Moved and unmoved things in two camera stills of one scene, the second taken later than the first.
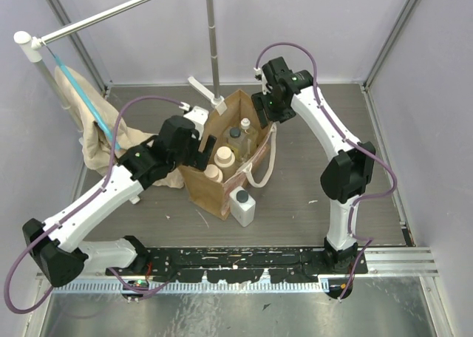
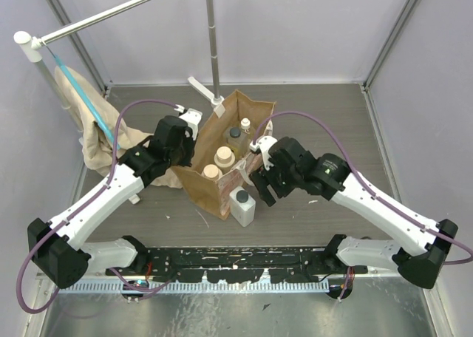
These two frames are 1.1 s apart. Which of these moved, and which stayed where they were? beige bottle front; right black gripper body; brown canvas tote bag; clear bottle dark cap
Moved: right black gripper body
Stayed: brown canvas tote bag; clear bottle dark cap; beige bottle front
